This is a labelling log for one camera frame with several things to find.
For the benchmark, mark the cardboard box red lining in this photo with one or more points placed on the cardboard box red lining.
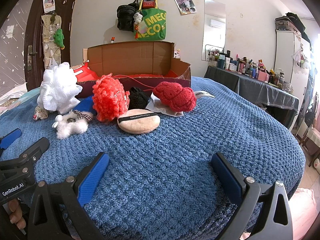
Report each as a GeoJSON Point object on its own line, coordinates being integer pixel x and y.
{"type": "Point", "coordinates": [142, 64]}

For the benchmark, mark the white fluffy star plush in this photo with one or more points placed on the white fluffy star plush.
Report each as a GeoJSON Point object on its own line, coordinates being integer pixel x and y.
{"type": "Point", "coordinates": [74, 122]}

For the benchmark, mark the light blue patterned bedding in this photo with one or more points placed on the light blue patterned bedding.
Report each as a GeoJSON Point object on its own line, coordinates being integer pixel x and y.
{"type": "Point", "coordinates": [17, 96]}

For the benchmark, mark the white mesh bath pouf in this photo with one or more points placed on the white mesh bath pouf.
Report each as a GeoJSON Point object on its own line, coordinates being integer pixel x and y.
{"type": "Point", "coordinates": [58, 89]}

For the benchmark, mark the pink plush toy on wall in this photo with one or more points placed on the pink plush toy on wall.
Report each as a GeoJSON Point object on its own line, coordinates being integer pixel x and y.
{"type": "Point", "coordinates": [177, 54]}

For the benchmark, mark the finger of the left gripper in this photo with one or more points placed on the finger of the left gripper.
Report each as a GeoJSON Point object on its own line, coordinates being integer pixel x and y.
{"type": "Point", "coordinates": [31, 154]}
{"type": "Point", "coordinates": [8, 139]}

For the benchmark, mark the floral white scrunchie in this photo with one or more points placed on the floral white scrunchie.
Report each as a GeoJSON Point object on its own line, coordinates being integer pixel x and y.
{"type": "Point", "coordinates": [40, 113]}

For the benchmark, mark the table with dark cloth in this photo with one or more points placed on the table with dark cloth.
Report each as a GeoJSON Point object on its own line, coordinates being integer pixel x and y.
{"type": "Point", "coordinates": [278, 103]}

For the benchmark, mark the black bag on wall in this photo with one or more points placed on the black bag on wall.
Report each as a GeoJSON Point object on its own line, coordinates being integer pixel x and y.
{"type": "Point", "coordinates": [125, 15]}

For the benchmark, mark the green tote bag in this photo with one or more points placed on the green tote bag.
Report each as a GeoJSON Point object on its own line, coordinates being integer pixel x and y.
{"type": "Point", "coordinates": [150, 24]}

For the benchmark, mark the white tissue packet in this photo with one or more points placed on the white tissue packet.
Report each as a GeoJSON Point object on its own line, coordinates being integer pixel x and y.
{"type": "Point", "coordinates": [155, 105]}

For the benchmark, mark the black knitted soft item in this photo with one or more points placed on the black knitted soft item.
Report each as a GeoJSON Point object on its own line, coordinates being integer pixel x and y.
{"type": "Point", "coordinates": [138, 98]}

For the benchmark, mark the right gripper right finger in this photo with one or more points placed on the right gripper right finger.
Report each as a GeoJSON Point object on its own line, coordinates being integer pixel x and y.
{"type": "Point", "coordinates": [274, 220]}

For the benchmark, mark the green plush toy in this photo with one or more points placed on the green plush toy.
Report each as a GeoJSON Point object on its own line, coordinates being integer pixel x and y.
{"type": "Point", "coordinates": [58, 38]}

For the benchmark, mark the beige hanging door organizer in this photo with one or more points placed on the beige hanging door organizer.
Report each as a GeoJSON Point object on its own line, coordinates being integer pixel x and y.
{"type": "Point", "coordinates": [50, 24]}

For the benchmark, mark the cosmetics bottles on table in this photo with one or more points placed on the cosmetics bottles on table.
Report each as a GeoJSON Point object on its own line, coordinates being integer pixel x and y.
{"type": "Point", "coordinates": [241, 67]}

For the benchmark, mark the blue soft cloth pouch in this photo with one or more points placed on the blue soft cloth pouch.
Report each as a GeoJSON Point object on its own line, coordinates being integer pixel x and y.
{"type": "Point", "coordinates": [86, 105]}

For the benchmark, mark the dark brown door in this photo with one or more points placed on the dark brown door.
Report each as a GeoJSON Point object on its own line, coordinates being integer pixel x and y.
{"type": "Point", "coordinates": [33, 49]}

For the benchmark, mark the photo poster on wall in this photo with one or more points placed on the photo poster on wall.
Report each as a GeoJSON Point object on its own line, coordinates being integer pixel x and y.
{"type": "Point", "coordinates": [186, 7]}

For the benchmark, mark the red knitted yarn item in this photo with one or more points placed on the red knitted yarn item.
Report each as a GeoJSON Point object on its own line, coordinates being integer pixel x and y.
{"type": "Point", "coordinates": [175, 96]}

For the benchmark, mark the beige round powder puff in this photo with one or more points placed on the beige round powder puff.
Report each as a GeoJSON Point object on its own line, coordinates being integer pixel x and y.
{"type": "Point", "coordinates": [138, 121]}

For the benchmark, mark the orange-red mesh bath pouf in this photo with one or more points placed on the orange-red mesh bath pouf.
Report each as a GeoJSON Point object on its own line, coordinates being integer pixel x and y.
{"type": "Point", "coordinates": [110, 100]}

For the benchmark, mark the person's left hand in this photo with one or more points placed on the person's left hand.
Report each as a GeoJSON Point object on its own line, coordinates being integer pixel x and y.
{"type": "Point", "coordinates": [16, 215]}

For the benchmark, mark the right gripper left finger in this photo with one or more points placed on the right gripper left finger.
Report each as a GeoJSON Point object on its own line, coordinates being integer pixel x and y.
{"type": "Point", "coordinates": [46, 219]}

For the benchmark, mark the blue knitted blanket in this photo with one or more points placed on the blue knitted blanket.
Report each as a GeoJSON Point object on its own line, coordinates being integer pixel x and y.
{"type": "Point", "coordinates": [161, 185]}

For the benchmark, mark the white wardrobe cabinet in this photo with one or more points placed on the white wardrobe cabinet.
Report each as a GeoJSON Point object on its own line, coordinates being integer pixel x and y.
{"type": "Point", "coordinates": [292, 54]}

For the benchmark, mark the wall mirror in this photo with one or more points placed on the wall mirror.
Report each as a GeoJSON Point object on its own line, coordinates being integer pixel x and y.
{"type": "Point", "coordinates": [214, 33]}

